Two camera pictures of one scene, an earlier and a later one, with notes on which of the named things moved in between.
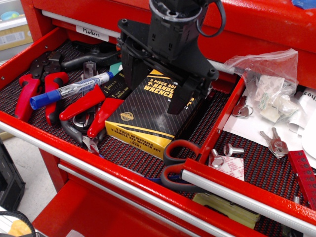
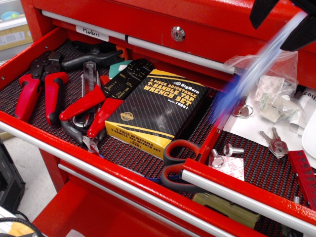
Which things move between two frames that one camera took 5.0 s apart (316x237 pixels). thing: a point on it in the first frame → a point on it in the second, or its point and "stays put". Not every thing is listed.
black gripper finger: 134,69 → 259,11
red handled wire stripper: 114,91 stays put
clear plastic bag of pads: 273,76 stays put
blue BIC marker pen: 50,97 → 248,76
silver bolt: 228,150 stays put
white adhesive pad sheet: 233,166 stays put
